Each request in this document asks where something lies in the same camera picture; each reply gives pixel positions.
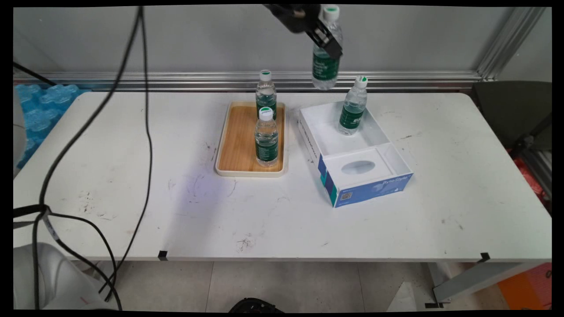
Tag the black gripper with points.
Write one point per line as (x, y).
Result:
(293, 17)

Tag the green label water bottle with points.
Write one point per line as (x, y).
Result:
(267, 143)
(353, 115)
(266, 94)
(325, 70)

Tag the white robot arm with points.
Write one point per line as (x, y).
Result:
(53, 281)

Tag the white and blue cardboard box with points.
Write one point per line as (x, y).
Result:
(365, 169)

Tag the bamboo tray with cream rim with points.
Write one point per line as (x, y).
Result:
(240, 145)

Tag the black chair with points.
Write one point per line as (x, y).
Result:
(511, 110)

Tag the red bag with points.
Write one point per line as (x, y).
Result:
(531, 178)

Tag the black tape mark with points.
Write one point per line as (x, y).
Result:
(484, 257)
(163, 255)

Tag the black round object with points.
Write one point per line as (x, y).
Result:
(255, 306)

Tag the white table leg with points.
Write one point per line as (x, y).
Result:
(480, 277)

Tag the orange box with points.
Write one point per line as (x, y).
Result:
(528, 288)

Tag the horizontal aluminium rail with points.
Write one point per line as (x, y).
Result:
(396, 79)

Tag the slanted aluminium post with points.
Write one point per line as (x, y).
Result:
(511, 42)

